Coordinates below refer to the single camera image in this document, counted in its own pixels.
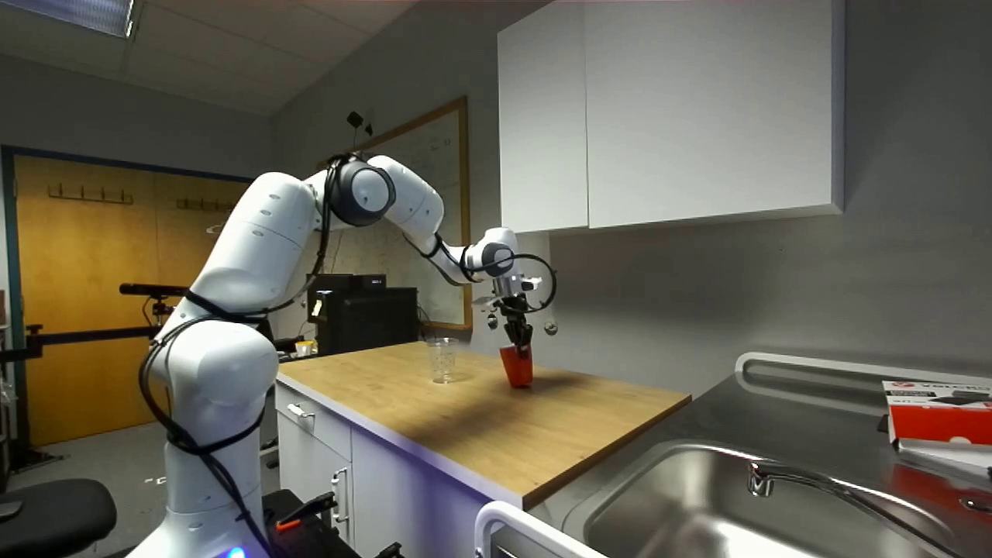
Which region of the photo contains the white wall cabinet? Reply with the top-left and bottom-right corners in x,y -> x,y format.
495,0 -> 846,233

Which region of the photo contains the wooden door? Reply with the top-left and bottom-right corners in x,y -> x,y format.
13,156 -> 244,448

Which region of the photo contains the red plastic cup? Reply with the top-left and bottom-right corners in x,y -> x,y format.
500,349 -> 532,387

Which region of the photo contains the stainless steel sink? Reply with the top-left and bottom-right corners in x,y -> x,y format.
580,444 -> 965,558

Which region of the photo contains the black office chair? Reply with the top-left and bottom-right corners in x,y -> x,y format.
0,479 -> 118,558

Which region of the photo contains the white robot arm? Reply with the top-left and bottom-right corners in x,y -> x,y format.
126,152 -> 538,558

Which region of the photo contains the whiteboard with wooden frame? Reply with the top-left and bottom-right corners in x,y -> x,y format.
330,100 -> 471,333

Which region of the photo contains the white rail near sink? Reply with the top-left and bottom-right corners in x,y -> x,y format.
734,352 -> 992,392

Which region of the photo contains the white base cabinet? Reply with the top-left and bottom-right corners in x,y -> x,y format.
277,386 -> 487,558

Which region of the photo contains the red and white box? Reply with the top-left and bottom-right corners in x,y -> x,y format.
885,382 -> 992,448

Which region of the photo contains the black box on counter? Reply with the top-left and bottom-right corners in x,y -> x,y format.
307,275 -> 419,354

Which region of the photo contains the clear plastic cup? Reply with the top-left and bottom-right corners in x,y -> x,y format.
428,336 -> 455,386

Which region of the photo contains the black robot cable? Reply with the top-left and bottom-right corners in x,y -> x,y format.
138,152 -> 345,558

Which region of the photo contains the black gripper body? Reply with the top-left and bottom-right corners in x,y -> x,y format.
491,273 -> 542,326

